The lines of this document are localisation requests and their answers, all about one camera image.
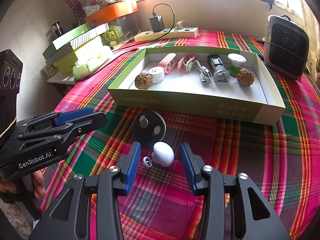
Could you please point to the small grey black heater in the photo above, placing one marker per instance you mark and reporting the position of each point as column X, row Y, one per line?
column 286, row 46

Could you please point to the white plug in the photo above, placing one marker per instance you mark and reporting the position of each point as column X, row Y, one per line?
column 181, row 25

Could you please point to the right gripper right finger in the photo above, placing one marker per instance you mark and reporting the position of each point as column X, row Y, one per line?
column 252, row 216

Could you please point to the white round cap jar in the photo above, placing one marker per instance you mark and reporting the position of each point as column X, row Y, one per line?
column 157, row 74

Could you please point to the green white cardboard box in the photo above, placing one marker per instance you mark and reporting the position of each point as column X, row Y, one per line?
column 184, row 92

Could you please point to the white mushroom knob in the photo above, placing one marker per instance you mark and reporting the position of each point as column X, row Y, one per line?
column 162, row 154

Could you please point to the orange tray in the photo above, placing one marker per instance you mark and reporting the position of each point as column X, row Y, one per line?
column 113, row 11

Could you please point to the person left hand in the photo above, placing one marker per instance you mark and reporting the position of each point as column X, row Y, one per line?
column 35, row 182

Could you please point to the pink clip with green pad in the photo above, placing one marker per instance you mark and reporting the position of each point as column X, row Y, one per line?
column 186, row 62

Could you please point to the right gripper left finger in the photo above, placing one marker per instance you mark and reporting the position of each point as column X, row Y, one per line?
column 68, row 216

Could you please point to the black disc with magnets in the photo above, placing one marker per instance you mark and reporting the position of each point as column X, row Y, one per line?
column 149, row 128

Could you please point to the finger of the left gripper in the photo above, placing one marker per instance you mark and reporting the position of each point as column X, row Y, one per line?
column 53, row 119
column 82, row 124

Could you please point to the yellow green box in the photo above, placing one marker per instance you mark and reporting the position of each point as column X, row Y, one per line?
column 91, row 50

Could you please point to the beige power strip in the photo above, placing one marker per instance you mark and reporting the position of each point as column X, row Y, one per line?
column 168, row 34

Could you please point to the black charger adapter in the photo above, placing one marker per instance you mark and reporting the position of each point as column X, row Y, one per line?
column 157, row 23

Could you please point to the green white spool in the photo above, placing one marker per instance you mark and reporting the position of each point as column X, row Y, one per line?
column 237, row 61

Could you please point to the black clear lighter device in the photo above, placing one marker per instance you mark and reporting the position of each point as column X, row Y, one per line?
column 219, row 71

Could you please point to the green tissue pack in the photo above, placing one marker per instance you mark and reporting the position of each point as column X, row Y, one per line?
column 83, row 69

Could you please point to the pink clip plain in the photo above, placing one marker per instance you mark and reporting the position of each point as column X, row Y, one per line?
column 168, row 63

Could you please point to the green white striped box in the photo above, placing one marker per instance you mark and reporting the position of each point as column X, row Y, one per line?
column 75, row 37

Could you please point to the brown walnut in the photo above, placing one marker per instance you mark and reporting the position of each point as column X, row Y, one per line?
column 245, row 77
column 143, row 81

